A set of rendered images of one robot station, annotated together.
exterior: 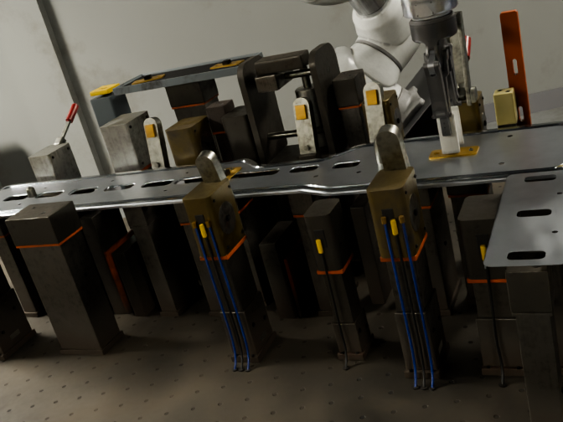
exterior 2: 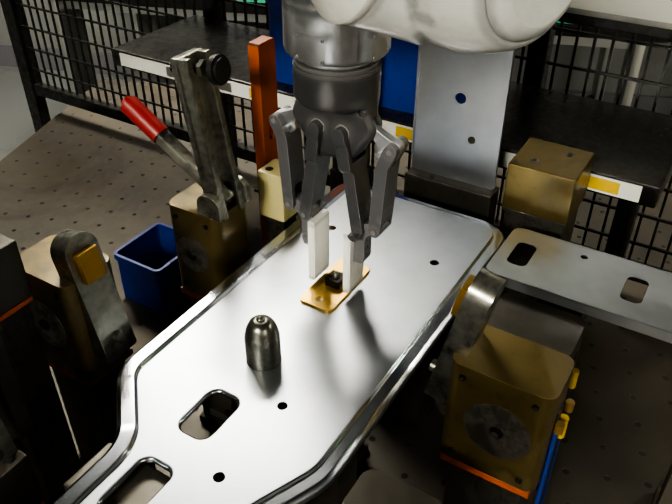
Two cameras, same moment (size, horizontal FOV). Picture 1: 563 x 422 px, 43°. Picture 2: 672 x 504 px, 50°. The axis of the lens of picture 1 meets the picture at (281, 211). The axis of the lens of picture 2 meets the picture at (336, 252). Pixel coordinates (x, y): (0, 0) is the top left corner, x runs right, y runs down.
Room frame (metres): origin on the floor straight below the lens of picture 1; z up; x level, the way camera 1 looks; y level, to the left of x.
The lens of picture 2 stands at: (1.15, 0.26, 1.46)
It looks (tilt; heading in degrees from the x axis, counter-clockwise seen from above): 36 degrees down; 274
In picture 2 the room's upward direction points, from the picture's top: straight up
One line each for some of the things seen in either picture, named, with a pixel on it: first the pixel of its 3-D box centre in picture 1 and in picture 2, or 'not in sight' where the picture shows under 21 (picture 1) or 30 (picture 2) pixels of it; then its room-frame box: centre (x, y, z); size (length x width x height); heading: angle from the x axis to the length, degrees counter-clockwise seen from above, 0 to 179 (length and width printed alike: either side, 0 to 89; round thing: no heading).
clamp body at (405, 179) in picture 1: (408, 280); (501, 497); (1.02, -0.17, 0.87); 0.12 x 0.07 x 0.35; 152
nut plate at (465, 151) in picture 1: (453, 150); (335, 280); (1.19, -0.32, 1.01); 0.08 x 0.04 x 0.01; 62
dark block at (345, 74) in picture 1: (367, 166); (27, 413); (1.49, -0.21, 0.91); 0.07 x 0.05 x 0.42; 152
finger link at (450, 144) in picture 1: (448, 134); (353, 257); (1.17, -0.31, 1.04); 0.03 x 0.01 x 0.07; 62
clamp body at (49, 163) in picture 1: (76, 211); not in sight; (1.84, 0.53, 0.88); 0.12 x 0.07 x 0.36; 152
